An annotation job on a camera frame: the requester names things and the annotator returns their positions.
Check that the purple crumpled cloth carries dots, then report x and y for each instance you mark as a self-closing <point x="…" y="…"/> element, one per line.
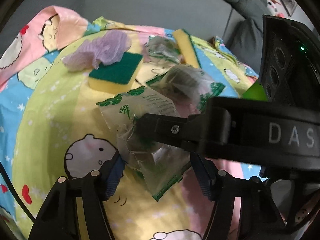
<point x="106" y="50"/>

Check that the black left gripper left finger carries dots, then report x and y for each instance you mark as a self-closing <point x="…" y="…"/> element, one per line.
<point x="58" y="215"/>

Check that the clear bag with steel wool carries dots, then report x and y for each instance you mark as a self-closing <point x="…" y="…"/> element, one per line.
<point x="187" y="86"/>

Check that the clear green printed plastic bag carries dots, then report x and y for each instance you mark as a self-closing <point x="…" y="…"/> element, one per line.
<point x="158" y="166"/>

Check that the crumpled clear plastic bag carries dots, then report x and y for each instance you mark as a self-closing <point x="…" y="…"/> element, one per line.
<point x="161" y="49"/>

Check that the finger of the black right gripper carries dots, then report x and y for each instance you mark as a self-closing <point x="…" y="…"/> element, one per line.
<point x="170" y="130"/>

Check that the colourful cartoon bed sheet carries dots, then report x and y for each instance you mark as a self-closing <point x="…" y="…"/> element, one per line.
<point x="45" y="109"/>

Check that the grey sofa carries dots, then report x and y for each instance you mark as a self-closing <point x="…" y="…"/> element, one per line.
<point x="244" y="34"/>

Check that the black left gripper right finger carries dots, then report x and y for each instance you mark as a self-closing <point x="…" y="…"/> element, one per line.
<point x="259" y="216"/>

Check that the yellow green sponge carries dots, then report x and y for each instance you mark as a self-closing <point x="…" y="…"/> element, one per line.
<point x="117" y="77"/>
<point x="185" y="45"/>

